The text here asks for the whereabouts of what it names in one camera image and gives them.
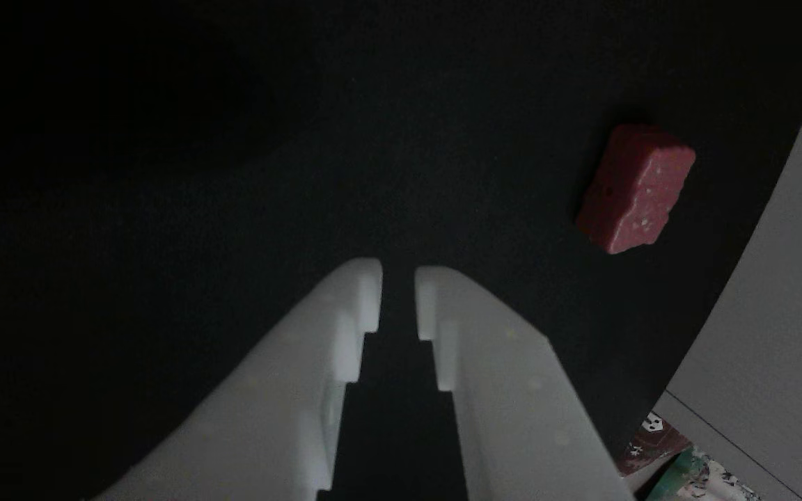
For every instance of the red speckled toy block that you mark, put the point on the red speckled toy block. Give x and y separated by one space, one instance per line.
638 188

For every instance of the dark red printed box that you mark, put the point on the dark red printed box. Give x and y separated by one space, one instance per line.
655 438

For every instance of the green white printed box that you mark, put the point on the green white printed box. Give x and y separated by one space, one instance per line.
697 480

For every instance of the black desk mat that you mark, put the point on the black desk mat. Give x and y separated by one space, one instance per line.
164 139

